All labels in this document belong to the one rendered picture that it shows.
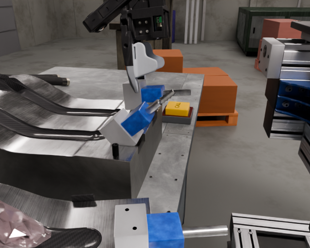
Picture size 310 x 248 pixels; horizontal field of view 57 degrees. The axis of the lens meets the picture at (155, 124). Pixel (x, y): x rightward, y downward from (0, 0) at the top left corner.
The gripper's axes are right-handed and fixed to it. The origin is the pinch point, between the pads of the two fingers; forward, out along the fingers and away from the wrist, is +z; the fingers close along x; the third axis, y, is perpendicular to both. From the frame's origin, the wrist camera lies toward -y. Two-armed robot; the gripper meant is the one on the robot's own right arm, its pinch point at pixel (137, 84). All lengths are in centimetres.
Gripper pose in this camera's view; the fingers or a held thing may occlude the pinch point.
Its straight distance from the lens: 58.9
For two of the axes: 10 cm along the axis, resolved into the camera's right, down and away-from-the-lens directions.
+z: 0.9, 9.6, 2.7
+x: 2.1, -2.9, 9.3
